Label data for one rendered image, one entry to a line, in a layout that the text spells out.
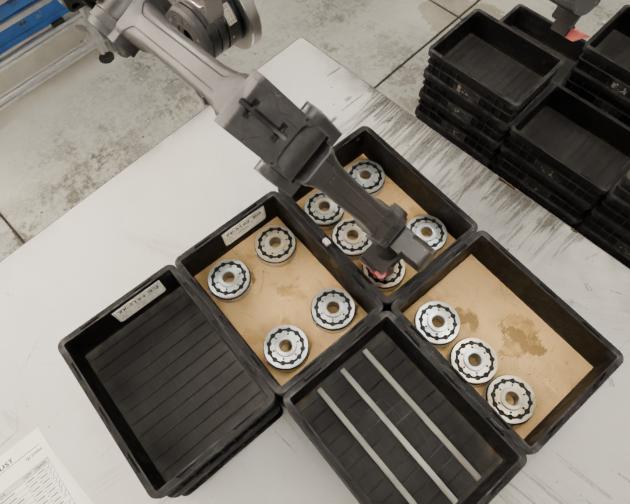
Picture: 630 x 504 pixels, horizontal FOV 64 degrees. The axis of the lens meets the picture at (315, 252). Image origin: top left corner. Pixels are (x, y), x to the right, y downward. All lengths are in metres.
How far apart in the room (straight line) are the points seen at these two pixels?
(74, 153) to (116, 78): 0.49
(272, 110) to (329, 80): 1.16
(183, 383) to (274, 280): 0.32
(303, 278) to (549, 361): 0.59
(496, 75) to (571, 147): 0.39
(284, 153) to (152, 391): 0.75
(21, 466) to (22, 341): 0.31
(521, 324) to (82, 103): 2.35
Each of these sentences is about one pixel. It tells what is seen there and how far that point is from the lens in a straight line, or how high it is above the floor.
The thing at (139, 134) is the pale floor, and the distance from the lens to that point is 2.69.
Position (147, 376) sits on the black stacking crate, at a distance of 1.25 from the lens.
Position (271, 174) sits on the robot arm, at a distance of 0.65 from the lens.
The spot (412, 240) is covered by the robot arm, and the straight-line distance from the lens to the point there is 1.01.
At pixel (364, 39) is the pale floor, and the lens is 2.95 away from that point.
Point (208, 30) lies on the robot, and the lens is 1.26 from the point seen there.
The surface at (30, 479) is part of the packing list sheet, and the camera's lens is 1.46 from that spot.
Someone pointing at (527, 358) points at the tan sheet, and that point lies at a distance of 1.27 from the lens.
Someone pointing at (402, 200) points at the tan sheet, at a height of 0.83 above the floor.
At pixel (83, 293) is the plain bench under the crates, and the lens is 1.53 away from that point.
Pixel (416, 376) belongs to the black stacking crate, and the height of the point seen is 0.83.
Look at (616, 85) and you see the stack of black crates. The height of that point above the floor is 0.51.
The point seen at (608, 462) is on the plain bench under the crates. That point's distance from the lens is 1.44.
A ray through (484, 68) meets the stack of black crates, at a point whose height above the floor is 0.49.
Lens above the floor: 1.99
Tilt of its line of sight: 65 degrees down
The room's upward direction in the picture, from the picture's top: 4 degrees counter-clockwise
